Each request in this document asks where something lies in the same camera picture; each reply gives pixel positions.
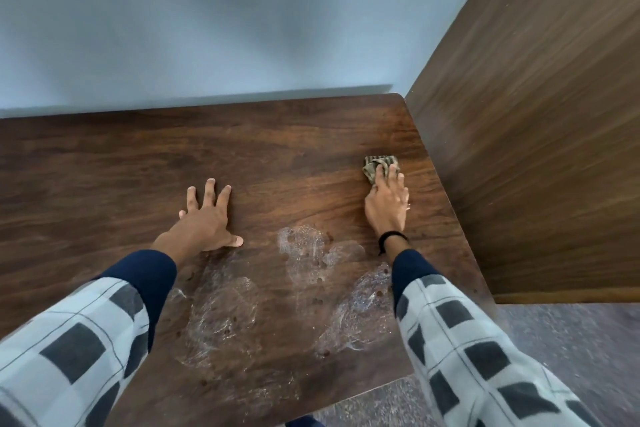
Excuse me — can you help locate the person's right hand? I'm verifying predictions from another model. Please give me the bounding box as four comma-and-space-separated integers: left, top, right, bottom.
363, 163, 412, 243

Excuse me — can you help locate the person's left hand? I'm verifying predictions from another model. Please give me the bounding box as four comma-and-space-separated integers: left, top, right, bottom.
151, 178, 245, 267

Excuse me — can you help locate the olive striped cleaning cloth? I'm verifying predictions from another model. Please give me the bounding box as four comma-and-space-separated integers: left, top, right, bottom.
362, 155, 401, 186

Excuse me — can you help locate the person's right forearm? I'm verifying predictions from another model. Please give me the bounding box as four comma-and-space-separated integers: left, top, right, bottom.
378, 234, 608, 427

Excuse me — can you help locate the person's left forearm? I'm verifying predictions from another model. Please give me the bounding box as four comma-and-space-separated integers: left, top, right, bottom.
0, 234, 179, 427

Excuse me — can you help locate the black wristband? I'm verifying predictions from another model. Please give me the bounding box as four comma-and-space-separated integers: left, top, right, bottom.
377, 231, 410, 256

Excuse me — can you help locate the white foam smear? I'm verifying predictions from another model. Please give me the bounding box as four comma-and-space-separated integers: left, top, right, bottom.
277, 226, 367, 288
314, 262, 397, 358
167, 259, 262, 368

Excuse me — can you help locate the brown wooden cabinet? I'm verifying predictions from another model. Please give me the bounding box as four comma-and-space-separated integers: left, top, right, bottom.
404, 0, 640, 305

